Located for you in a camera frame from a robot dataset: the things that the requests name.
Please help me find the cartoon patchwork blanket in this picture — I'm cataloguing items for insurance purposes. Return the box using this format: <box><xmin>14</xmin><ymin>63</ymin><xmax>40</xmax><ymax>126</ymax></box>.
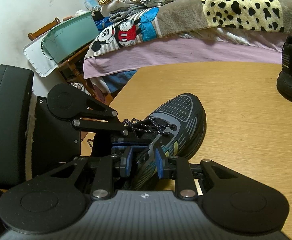
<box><xmin>86</xmin><ymin>0</ymin><xmax>292</xmax><ymax>58</ymax></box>

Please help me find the wooden side table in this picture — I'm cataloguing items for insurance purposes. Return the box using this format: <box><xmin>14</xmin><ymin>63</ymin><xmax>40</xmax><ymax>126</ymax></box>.
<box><xmin>28</xmin><ymin>17</ymin><xmax>113</xmax><ymax>105</ymax></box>

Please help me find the black speckled shoelace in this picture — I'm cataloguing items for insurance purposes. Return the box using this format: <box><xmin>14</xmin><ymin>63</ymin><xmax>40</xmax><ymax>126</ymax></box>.
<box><xmin>87</xmin><ymin>116</ymin><xmax>178</xmax><ymax>151</ymax></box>

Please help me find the purple bed sheet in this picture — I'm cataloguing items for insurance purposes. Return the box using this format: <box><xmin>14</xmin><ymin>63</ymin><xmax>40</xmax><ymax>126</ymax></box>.
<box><xmin>83</xmin><ymin>28</ymin><xmax>287</xmax><ymax>79</ymax></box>

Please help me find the white tray lid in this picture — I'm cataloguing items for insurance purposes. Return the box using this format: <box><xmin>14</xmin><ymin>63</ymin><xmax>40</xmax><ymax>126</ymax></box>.
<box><xmin>23</xmin><ymin>34</ymin><xmax>57</xmax><ymax>77</ymax></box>

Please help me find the teal storage bin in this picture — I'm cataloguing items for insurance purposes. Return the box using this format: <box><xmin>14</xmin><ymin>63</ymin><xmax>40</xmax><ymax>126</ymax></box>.
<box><xmin>41</xmin><ymin>12</ymin><xmax>99</xmax><ymax>63</ymax></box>

